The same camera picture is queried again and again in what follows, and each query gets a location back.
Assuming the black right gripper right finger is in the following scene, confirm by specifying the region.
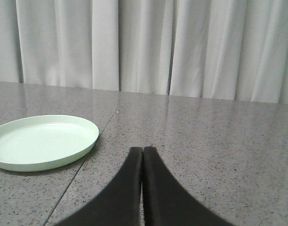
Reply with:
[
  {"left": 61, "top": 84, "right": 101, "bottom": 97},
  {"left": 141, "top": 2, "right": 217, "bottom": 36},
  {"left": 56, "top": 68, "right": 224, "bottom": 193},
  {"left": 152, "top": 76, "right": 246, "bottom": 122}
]
[{"left": 143, "top": 147, "right": 231, "bottom": 226}]

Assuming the light green round plate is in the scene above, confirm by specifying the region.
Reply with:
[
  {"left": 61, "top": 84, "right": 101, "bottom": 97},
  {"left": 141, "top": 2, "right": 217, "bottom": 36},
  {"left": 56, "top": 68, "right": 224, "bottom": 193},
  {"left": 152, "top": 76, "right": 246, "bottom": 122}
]
[{"left": 0, "top": 115, "right": 99, "bottom": 172}]

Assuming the white pleated curtain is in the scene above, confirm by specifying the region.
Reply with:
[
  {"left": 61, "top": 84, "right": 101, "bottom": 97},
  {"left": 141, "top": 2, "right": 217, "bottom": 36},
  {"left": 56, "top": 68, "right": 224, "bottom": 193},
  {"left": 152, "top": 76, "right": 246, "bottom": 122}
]
[{"left": 0, "top": 0, "right": 288, "bottom": 104}]

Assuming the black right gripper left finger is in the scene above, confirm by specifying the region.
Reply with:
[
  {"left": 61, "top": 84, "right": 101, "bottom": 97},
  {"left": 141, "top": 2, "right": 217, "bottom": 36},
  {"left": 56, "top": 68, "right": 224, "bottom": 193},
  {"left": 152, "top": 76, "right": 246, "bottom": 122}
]
[{"left": 57, "top": 147, "right": 143, "bottom": 226}]

